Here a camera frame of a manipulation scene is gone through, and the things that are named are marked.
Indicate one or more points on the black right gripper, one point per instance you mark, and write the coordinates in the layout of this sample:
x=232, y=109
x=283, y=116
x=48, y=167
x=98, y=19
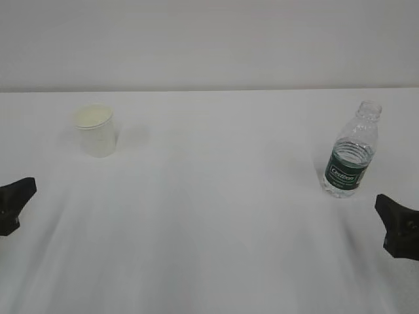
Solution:
x=401, y=223

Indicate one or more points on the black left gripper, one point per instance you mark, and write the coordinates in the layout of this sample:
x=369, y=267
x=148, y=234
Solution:
x=14, y=198

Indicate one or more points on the white paper cup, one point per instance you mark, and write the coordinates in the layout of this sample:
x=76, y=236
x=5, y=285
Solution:
x=95, y=125

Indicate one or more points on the clear water bottle green label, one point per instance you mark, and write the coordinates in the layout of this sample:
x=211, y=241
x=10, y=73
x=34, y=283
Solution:
x=353, y=151

